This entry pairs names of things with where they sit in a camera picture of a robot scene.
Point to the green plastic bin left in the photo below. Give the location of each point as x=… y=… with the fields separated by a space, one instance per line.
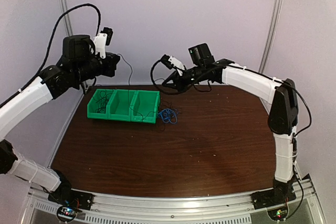
x=97 y=106

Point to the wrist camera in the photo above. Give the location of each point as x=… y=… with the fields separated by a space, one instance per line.
x=101 y=40
x=173 y=63

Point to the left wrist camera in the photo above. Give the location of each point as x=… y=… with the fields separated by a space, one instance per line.
x=101 y=40

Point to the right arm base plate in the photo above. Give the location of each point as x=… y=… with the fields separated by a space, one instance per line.
x=271 y=197

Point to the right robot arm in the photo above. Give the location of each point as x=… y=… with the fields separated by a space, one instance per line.
x=279 y=98

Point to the green plastic bin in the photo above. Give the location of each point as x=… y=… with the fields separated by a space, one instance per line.
x=118 y=107
x=144 y=106
x=97 y=106

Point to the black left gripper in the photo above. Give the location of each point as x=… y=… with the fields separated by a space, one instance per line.
x=112 y=60

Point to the green plastic bin middle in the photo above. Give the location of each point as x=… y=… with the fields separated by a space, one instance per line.
x=118 y=107

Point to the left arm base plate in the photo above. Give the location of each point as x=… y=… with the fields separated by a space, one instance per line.
x=77 y=199

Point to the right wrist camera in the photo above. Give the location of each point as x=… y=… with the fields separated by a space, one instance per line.
x=173 y=63

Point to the right aluminium frame post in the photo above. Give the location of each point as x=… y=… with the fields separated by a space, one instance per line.
x=276 y=11

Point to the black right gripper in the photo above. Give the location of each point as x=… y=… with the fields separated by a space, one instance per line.
x=178 y=84

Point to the green plastic bin right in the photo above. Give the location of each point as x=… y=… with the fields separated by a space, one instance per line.
x=144 y=106

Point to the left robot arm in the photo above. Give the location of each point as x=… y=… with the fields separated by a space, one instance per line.
x=83 y=58

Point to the aluminium front rail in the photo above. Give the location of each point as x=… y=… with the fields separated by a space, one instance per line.
x=232 y=208

